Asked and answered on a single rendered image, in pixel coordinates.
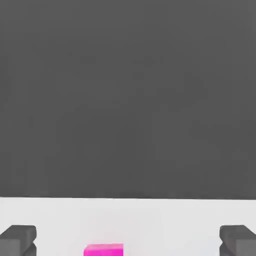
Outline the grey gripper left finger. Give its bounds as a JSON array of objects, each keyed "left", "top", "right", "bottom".
[{"left": 0, "top": 224, "right": 38, "bottom": 256}]

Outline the small magenta cube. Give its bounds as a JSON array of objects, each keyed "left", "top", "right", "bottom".
[{"left": 83, "top": 243, "right": 125, "bottom": 256}]

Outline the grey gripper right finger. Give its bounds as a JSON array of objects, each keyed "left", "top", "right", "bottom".
[{"left": 219, "top": 224, "right": 256, "bottom": 256}]

